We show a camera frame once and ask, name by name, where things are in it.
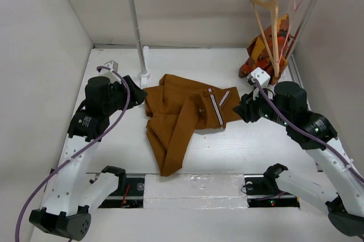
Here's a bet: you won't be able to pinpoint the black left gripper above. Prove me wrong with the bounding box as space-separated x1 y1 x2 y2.
104 76 147 115

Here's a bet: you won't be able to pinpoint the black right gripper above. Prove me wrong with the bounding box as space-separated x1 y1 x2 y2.
231 84 291 126

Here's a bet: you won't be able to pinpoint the brown trousers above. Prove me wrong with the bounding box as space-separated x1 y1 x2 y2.
145 74 241 177

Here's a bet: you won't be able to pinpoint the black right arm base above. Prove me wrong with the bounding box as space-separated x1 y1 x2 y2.
241 174 300 208

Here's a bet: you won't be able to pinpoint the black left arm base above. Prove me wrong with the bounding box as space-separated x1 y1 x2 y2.
99 174 146 209

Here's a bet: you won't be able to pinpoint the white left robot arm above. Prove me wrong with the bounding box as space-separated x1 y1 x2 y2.
29 76 147 241

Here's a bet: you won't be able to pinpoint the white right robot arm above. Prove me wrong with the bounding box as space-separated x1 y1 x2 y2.
233 79 363 239

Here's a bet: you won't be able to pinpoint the wooden clothes hanger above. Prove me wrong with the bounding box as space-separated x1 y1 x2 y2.
250 0 283 78

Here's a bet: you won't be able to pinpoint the orange patterned garment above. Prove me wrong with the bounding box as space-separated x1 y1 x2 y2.
238 14 292 85

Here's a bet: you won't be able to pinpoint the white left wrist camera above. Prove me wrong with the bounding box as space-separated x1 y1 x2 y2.
96 60 118 82

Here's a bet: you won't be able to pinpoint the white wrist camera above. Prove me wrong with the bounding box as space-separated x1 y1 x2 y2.
247 68 271 87
96 60 118 82

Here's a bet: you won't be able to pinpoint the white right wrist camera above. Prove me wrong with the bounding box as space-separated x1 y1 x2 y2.
247 68 271 87

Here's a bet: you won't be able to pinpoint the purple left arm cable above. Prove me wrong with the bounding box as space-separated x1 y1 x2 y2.
14 65 131 242

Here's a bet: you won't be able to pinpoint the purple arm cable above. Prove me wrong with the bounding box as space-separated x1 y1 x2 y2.
14 65 131 242
253 77 364 183

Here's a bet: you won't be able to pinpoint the pink wire hanger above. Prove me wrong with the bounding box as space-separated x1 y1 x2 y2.
279 0 303 62

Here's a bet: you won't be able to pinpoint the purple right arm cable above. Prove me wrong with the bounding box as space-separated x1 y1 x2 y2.
253 77 364 183

